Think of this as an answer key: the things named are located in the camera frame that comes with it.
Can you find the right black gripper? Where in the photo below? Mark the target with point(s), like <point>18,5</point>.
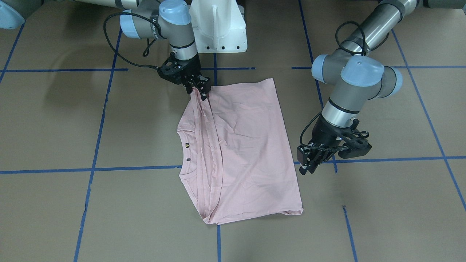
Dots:
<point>192,70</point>

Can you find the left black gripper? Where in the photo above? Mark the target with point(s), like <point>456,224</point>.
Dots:
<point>325,133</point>

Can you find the pink Snoopy t-shirt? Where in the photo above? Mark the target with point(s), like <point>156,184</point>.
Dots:
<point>237,161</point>

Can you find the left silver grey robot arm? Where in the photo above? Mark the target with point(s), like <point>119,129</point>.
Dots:
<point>357,78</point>

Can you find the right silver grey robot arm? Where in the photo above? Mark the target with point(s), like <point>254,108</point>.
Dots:
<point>154,20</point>

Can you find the blue tape line crosswise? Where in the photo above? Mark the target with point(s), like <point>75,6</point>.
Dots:
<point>126,168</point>

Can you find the blue tape line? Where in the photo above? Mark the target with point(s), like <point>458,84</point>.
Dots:
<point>5,70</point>
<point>428,47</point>
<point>318,72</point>

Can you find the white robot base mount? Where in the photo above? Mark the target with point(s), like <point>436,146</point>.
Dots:
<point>219,26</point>

